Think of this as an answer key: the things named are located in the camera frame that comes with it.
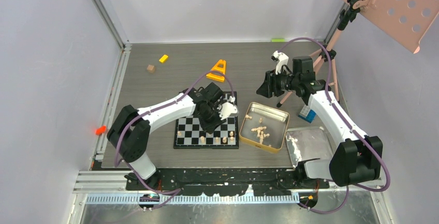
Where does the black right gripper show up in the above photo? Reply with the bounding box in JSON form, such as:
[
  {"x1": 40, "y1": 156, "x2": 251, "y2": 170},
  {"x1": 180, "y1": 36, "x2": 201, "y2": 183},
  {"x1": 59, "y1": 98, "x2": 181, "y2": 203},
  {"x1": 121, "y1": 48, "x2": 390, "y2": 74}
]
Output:
[{"x1": 257, "y1": 67, "x2": 300, "y2": 98}]

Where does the black white chess board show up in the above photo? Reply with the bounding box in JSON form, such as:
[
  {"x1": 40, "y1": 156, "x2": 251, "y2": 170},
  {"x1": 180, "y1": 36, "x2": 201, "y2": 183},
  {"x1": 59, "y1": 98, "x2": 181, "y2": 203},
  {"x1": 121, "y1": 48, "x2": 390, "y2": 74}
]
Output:
[{"x1": 173, "y1": 91, "x2": 240, "y2": 150}]

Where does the gold tin box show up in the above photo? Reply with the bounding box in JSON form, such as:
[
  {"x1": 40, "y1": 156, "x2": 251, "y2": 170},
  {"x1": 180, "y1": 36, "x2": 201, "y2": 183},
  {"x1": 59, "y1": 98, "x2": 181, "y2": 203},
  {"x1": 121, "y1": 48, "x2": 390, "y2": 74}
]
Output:
[{"x1": 239, "y1": 102, "x2": 290, "y2": 154}]

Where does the orange triangular plastic frame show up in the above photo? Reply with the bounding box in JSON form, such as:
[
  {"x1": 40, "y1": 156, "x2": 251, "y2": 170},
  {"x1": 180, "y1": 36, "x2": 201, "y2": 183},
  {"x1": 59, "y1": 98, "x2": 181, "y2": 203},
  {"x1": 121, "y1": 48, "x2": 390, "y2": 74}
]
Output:
[{"x1": 206, "y1": 59, "x2": 227, "y2": 82}]

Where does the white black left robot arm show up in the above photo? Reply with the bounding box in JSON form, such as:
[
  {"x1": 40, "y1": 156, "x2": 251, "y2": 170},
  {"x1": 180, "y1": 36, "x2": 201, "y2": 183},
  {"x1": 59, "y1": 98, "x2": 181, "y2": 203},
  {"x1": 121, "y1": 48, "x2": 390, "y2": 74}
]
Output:
[{"x1": 107, "y1": 83, "x2": 237, "y2": 190}]

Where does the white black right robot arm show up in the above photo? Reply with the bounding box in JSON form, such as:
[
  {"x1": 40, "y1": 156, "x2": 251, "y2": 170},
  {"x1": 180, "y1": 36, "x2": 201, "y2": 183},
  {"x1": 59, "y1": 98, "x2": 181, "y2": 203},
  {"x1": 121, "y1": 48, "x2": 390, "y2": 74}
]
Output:
[{"x1": 256, "y1": 52, "x2": 383, "y2": 188}]

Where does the blue box of bits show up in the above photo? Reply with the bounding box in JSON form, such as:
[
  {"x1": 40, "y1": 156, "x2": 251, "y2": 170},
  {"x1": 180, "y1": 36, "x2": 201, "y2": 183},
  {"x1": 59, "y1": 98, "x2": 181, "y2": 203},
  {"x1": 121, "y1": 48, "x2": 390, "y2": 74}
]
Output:
[{"x1": 298, "y1": 106, "x2": 316, "y2": 123}]

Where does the silver tin lid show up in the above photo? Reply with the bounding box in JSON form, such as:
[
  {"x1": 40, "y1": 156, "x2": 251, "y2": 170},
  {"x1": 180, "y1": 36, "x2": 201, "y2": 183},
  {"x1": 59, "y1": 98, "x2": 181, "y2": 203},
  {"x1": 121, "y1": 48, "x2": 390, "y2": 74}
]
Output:
[{"x1": 285, "y1": 126, "x2": 334, "y2": 169}]

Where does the yellow rectangular block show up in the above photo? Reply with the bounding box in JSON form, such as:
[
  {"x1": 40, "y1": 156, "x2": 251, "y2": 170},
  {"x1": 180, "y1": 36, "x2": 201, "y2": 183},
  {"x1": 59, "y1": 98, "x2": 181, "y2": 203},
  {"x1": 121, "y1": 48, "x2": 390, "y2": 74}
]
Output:
[{"x1": 159, "y1": 54, "x2": 169, "y2": 63}]

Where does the small wooden cube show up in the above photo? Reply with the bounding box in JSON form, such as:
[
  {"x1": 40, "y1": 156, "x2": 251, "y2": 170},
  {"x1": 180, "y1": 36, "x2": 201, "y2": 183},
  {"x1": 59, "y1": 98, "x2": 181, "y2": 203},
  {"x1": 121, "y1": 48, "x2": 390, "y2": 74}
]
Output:
[{"x1": 147, "y1": 65, "x2": 156, "y2": 73}]

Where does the orange red block left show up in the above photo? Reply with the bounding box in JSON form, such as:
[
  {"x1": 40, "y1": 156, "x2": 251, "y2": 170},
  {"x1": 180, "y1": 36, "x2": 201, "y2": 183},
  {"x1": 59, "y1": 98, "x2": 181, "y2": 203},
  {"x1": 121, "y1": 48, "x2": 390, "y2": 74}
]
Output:
[{"x1": 95, "y1": 125, "x2": 107, "y2": 136}]

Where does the pink music stand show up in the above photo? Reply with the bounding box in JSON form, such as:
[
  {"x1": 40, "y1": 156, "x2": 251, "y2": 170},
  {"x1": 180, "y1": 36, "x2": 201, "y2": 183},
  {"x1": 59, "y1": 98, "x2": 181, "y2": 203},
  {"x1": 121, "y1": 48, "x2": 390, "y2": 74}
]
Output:
[{"x1": 276, "y1": 0, "x2": 439, "y2": 109}]

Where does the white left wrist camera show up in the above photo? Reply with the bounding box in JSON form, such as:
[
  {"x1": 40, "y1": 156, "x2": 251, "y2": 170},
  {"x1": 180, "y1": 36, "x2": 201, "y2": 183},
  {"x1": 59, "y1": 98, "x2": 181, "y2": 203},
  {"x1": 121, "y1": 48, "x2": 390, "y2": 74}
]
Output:
[{"x1": 217, "y1": 95, "x2": 239, "y2": 120}]

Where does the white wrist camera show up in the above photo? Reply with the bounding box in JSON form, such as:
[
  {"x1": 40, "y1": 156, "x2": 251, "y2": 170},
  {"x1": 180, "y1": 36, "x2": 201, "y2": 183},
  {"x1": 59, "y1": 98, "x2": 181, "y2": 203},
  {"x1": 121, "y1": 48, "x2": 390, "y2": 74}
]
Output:
[
  {"x1": 271, "y1": 51, "x2": 289, "y2": 75},
  {"x1": 217, "y1": 95, "x2": 239, "y2": 120}
]

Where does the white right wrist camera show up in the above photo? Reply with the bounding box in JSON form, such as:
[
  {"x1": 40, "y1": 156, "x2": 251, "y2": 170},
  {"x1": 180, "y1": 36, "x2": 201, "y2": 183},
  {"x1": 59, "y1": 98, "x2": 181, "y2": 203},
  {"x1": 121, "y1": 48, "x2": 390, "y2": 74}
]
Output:
[{"x1": 271, "y1": 51, "x2": 289, "y2": 75}]

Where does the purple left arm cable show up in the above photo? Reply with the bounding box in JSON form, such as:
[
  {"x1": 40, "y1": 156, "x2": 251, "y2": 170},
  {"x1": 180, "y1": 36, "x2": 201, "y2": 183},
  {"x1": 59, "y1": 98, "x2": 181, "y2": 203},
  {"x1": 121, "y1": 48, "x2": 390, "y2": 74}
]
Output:
[{"x1": 113, "y1": 70, "x2": 236, "y2": 211}]

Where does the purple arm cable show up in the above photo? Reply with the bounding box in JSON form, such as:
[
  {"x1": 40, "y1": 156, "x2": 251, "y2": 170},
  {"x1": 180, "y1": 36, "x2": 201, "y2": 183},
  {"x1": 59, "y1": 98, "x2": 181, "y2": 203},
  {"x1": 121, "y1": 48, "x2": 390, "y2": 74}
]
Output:
[
  {"x1": 277, "y1": 37, "x2": 392, "y2": 215},
  {"x1": 113, "y1": 70, "x2": 236, "y2": 211}
]

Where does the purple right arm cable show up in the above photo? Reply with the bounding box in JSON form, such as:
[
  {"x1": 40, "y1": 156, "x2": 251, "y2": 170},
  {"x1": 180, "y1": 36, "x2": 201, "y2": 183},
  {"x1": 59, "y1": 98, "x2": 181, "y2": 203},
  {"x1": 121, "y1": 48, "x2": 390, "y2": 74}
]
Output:
[{"x1": 277, "y1": 37, "x2": 392, "y2": 215}]

